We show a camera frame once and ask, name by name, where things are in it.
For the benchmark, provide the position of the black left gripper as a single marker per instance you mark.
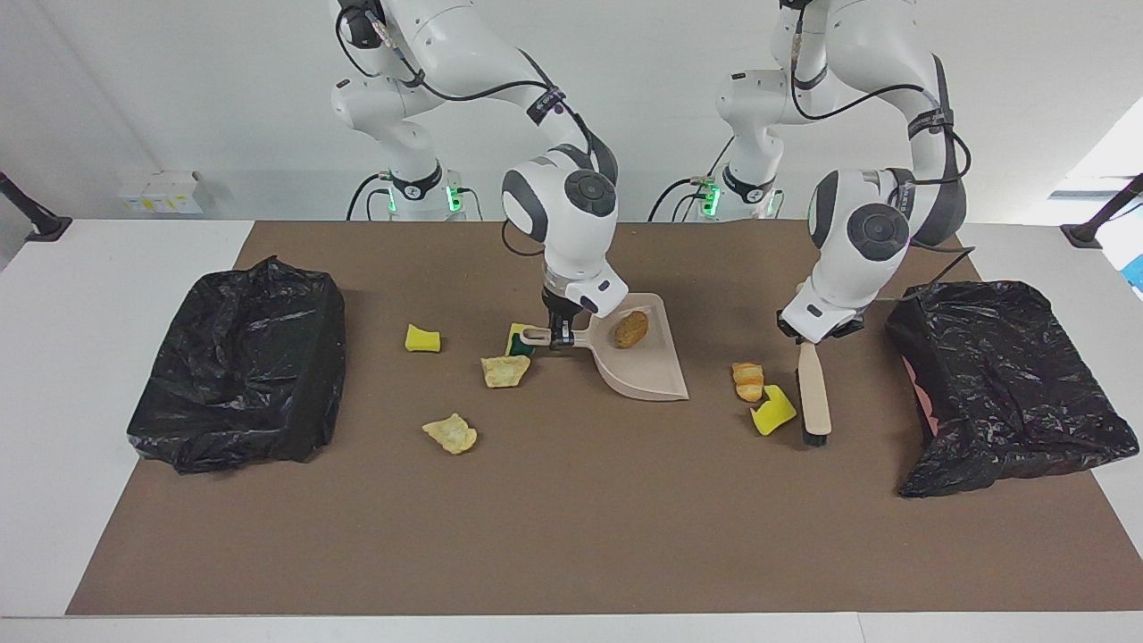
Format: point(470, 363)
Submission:
point(788, 326)

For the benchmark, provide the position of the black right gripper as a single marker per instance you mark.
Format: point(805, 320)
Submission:
point(563, 317)

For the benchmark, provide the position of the yellow and green sponge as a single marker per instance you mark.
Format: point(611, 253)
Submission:
point(516, 346)

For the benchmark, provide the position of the orange croissant piece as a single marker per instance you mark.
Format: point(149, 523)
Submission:
point(748, 381)

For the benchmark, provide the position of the brown fried nugget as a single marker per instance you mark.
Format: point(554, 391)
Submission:
point(630, 329)

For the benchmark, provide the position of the beige hand brush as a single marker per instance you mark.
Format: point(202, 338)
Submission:
point(814, 393)

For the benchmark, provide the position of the beige plastic dustpan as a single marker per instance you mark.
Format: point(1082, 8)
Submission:
point(643, 371)

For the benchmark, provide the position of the notched yellow sponge piece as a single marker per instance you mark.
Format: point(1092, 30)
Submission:
point(773, 413)

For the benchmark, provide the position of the plain yellow sponge piece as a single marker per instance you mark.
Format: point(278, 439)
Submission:
point(421, 338)

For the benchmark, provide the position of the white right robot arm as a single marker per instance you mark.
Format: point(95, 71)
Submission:
point(563, 205)

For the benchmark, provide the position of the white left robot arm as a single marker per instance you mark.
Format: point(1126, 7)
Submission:
point(857, 250)

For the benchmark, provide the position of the pink bin with black bag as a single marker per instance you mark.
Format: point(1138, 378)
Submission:
point(1000, 384)

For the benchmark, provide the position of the brown table mat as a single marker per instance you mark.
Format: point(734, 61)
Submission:
point(571, 536)

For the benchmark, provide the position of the blue object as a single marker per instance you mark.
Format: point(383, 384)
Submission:
point(1137, 272)

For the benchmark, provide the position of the black camera stand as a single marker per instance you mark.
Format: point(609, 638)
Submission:
point(1085, 234)
point(40, 223)

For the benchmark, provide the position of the white wall socket box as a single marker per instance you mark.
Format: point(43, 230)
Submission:
point(161, 192)

